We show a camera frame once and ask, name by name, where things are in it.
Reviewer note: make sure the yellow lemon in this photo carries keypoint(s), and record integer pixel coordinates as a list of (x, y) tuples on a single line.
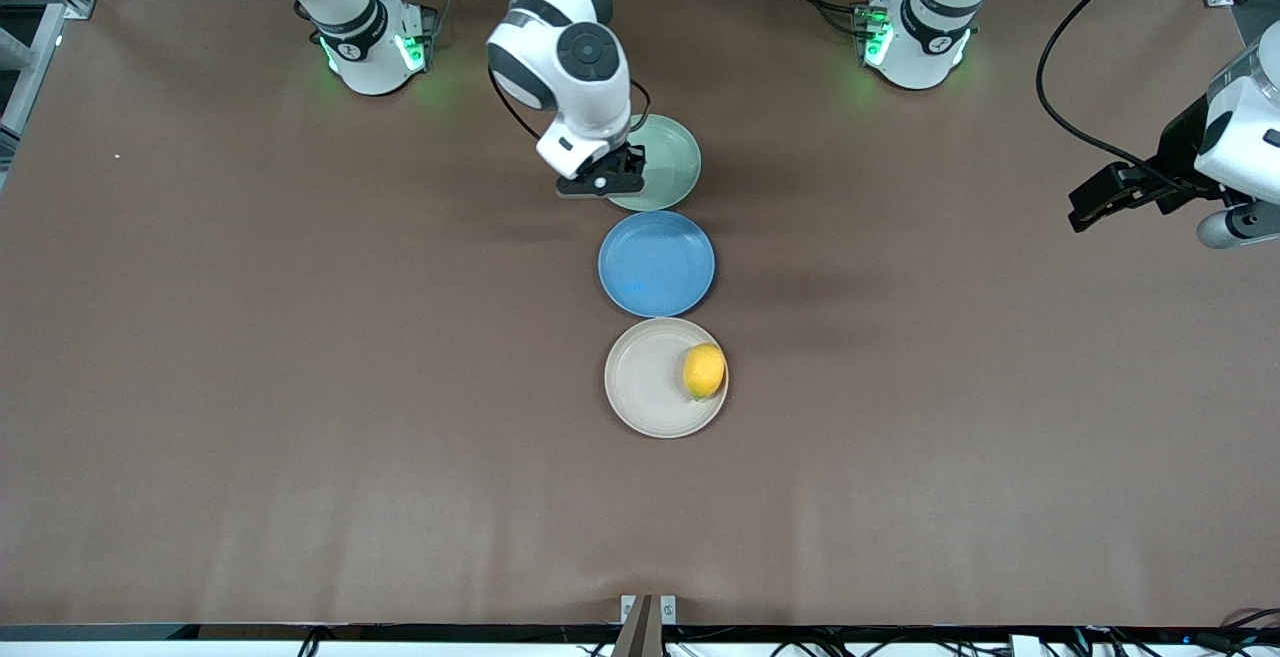
[(704, 370)]

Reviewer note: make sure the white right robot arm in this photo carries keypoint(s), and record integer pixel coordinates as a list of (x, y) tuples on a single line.
[(350, 47)]

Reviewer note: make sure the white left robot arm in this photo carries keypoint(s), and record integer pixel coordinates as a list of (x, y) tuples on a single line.
[(925, 37)]

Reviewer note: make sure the pale green plate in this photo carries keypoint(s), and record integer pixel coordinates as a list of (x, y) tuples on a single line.
[(670, 162)]

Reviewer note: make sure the blue plate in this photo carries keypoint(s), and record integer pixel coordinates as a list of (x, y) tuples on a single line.
[(655, 265)]

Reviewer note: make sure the beige plate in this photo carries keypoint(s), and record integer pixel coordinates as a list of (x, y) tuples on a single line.
[(645, 382)]

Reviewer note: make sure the metal table edge bracket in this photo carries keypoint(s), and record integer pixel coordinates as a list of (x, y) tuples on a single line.
[(640, 627)]

